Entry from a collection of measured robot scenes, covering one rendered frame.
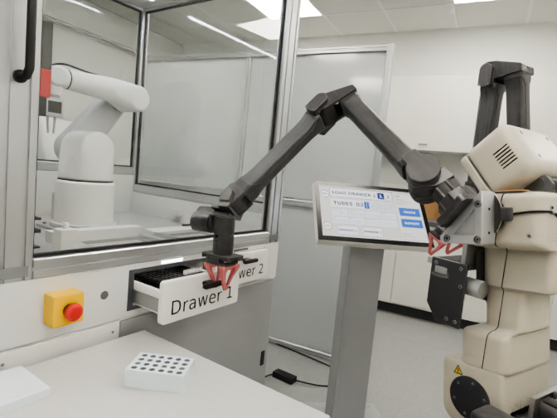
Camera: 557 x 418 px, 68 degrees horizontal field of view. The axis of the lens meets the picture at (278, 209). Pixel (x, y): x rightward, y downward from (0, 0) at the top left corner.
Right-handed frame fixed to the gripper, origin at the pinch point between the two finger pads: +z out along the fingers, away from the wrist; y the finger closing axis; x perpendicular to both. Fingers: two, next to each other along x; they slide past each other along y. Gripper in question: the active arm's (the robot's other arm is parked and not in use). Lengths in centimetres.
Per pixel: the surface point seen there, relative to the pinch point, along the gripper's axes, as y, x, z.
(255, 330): 18, -41, 29
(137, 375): -8.5, 33.0, 10.6
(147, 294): 11.2, 15.7, 1.7
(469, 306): -18, -297, 70
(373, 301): -8, -95, 23
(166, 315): 3.0, 16.3, 5.2
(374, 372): 13, -165, 91
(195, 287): 2.9, 6.9, -0.3
